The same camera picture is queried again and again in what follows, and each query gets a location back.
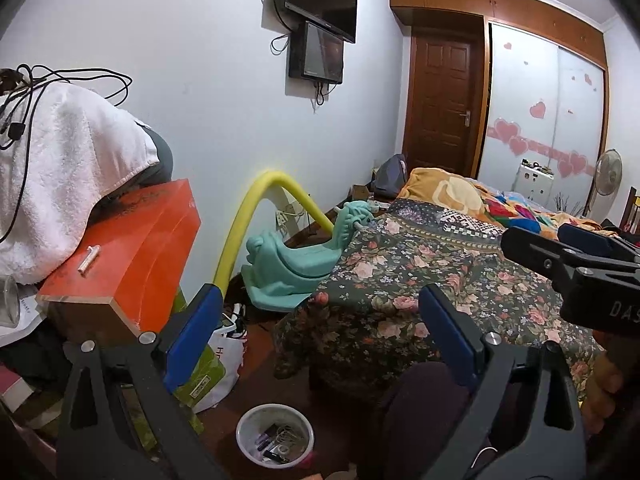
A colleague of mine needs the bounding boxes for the orange blanket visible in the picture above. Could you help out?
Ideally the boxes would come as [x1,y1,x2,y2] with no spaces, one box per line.
[397,167,603,242]

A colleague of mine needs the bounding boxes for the wooden chair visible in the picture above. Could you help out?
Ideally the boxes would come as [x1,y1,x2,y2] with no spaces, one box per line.
[620,186,640,235]

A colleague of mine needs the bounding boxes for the teal rocking toy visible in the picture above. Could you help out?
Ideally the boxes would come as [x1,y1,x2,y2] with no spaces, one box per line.
[241,200,379,311]

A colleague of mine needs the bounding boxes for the green leaf-print bag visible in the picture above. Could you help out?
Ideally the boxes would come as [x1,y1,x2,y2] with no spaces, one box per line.
[120,285,227,436]

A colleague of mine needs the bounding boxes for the standing fan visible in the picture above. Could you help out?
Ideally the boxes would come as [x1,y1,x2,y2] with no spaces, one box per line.
[592,148,624,222]

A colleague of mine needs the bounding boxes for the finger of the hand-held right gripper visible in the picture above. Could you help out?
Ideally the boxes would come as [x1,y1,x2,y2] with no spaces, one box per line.
[500,226,640,293]
[557,223,640,262]

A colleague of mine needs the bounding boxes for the purple bag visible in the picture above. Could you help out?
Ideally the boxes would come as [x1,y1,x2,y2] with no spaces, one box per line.
[374,153,409,199]

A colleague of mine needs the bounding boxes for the white trash bin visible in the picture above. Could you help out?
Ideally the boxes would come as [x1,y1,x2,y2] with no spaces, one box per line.
[236,403,316,470]

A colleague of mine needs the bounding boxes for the black charger cables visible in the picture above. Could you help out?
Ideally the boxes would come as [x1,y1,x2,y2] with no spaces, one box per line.
[0,63,134,247]

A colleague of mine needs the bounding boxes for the white power strip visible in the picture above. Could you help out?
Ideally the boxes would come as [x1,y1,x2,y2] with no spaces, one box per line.
[275,205,307,234]

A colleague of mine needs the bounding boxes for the white towel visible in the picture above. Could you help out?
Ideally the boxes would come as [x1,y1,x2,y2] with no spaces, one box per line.
[0,82,162,286]

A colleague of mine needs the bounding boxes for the person's right hand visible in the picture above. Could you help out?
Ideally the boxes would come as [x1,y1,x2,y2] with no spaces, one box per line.
[579,332,632,437]

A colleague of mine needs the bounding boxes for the wardrobe with heart stickers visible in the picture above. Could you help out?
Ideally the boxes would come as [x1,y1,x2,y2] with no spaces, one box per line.
[389,0,612,213]

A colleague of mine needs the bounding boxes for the white plastic bag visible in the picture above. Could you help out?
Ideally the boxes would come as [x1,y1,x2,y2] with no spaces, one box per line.
[192,316,249,414]

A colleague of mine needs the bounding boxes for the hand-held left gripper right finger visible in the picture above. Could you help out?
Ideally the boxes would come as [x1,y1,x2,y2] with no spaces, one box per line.
[418,283,587,480]

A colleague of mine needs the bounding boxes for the yellow foam tube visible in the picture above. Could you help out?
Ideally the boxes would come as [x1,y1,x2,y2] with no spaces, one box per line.
[212,170,336,302]

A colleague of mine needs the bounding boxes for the small black monitor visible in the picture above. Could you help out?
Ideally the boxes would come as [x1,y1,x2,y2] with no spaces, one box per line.
[288,21,346,85]

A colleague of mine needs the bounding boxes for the multicoloured cloth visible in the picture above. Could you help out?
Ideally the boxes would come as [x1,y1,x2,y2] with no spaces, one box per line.
[479,194,553,235]

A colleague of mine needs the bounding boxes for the white toy cabinet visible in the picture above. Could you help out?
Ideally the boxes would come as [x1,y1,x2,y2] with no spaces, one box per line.
[517,158,557,196]

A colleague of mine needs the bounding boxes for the black television cables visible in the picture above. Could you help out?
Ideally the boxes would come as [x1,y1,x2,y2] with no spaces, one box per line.
[259,0,339,107]

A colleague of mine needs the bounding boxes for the grey cloth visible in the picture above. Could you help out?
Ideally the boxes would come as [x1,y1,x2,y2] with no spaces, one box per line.
[90,124,175,222]

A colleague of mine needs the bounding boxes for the orange box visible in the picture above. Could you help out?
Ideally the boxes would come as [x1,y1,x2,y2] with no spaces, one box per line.
[36,178,203,334]

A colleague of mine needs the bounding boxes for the person's purple pants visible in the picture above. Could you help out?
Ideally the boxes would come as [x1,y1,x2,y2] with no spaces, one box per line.
[357,360,501,480]

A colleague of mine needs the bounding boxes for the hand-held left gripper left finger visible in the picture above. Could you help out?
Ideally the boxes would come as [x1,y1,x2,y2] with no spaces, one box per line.
[56,283,227,480]

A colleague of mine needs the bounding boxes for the brown wooden door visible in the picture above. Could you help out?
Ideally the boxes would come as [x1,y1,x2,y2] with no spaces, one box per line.
[402,35,479,177]

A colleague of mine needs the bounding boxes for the glass jar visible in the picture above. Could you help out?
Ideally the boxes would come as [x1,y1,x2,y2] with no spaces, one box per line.
[0,275,22,331]

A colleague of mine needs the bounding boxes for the floral blanket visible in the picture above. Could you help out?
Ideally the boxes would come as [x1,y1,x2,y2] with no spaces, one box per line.
[272,199,607,402]

